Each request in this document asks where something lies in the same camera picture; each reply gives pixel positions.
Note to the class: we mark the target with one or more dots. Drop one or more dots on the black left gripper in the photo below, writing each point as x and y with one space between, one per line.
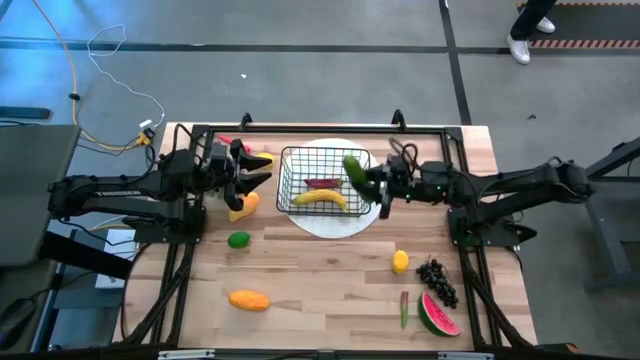
234 180

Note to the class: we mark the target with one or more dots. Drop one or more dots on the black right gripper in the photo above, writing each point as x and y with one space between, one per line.
402 186

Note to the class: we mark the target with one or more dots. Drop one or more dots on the small yellow fruit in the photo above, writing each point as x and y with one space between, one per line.
264 155

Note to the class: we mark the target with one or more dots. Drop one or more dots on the green cucumber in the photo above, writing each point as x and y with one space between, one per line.
354 171

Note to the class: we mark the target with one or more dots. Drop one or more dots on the small red chili pepper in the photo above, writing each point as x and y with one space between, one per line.
226 139

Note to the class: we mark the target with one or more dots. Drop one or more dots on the yellow banana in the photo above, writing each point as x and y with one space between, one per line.
320 196

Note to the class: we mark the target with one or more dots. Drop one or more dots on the green lime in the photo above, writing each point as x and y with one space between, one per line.
239 240

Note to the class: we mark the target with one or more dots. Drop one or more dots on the yellow lemon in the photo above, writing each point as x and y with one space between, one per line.
400 262

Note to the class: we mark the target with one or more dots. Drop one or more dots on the dark grape bunch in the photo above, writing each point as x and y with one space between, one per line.
440 285

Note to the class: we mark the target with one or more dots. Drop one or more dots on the orange mango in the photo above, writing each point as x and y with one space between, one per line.
249 301

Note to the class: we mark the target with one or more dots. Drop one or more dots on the watermelon slice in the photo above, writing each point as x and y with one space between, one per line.
435 315

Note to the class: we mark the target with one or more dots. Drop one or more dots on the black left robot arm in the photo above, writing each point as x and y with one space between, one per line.
115 194

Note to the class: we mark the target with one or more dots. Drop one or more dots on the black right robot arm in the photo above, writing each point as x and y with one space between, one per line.
525 180

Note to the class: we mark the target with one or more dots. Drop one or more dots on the white round plate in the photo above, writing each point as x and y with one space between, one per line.
330 227

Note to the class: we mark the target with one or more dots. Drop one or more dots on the yellow black plug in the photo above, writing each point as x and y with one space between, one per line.
145 138

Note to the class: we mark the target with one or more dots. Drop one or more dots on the white plug adapter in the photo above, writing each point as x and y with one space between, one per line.
146 123

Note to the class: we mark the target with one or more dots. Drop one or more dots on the thin green red vegetable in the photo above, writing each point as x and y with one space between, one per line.
404 312

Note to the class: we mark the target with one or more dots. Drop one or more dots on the white paper sheet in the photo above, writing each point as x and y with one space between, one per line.
120 240

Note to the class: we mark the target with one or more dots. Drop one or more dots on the grey cabinet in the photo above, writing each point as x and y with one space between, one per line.
35 200

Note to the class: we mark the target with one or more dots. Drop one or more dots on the person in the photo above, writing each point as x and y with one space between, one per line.
530 15

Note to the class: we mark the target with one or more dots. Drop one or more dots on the black flat bar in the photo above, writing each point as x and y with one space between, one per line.
25 113

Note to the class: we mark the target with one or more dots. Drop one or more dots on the dark grey equipment stand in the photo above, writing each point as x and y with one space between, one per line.
612 235

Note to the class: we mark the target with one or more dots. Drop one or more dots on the black hazard striped floor mat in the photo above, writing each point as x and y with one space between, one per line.
590 25

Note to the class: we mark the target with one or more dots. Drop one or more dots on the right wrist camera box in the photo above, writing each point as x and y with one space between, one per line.
398 166

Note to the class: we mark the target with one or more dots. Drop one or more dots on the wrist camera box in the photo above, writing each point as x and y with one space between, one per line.
219 152
398 166

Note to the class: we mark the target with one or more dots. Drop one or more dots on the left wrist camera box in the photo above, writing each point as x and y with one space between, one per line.
219 152

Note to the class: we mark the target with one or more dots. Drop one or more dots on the black aluminium table frame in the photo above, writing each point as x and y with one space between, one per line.
325 130

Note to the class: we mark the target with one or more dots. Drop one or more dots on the silver bracket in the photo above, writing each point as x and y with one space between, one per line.
465 356
185 354

